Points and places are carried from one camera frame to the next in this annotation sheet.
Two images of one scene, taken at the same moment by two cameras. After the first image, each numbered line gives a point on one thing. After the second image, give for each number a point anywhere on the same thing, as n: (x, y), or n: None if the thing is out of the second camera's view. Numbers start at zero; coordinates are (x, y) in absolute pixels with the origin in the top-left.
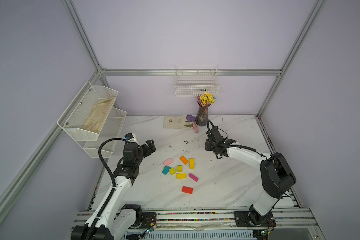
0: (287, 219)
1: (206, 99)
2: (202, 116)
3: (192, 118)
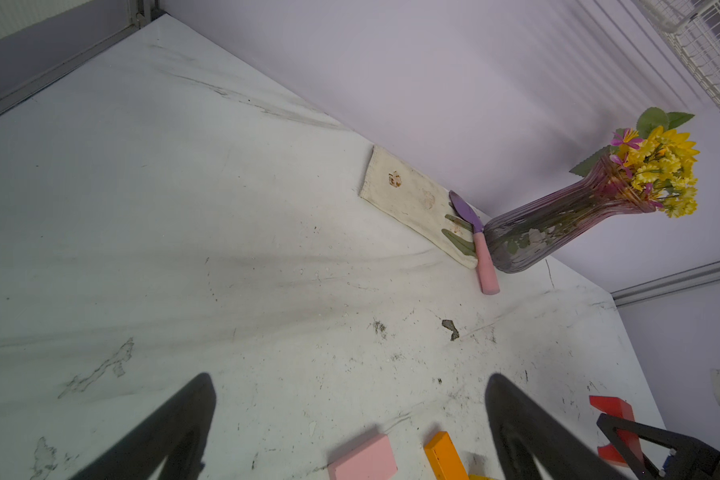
0: None
1: (655, 160)
2: (530, 235)
3: (487, 274)
